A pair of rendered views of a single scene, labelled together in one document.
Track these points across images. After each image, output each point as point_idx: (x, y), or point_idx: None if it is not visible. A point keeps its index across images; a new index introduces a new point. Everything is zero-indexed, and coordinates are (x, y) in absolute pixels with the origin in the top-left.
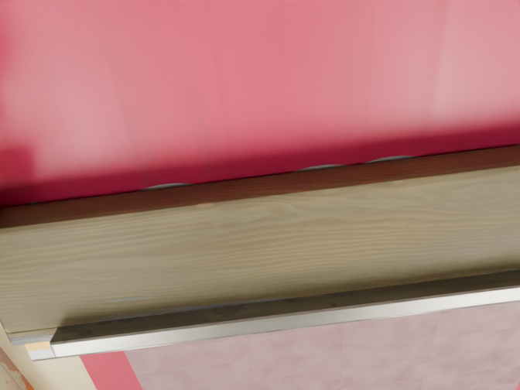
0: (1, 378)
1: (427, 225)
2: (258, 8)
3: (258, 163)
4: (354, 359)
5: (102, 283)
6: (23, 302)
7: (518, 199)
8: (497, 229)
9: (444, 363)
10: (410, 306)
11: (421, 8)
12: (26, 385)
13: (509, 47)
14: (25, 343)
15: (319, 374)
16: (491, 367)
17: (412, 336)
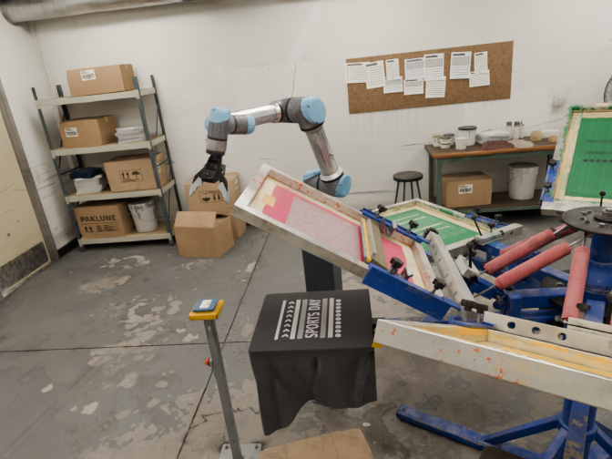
0: (348, 212)
1: (379, 246)
2: (396, 257)
3: None
4: (334, 231)
5: (373, 228)
6: (372, 223)
7: (382, 252)
8: (378, 249)
9: (329, 237)
10: (372, 236)
11: None
12: (341, 211)
13: None
14: (366, 219)
15: (331, 227)
16: (324, 239)
17: (340, 239)
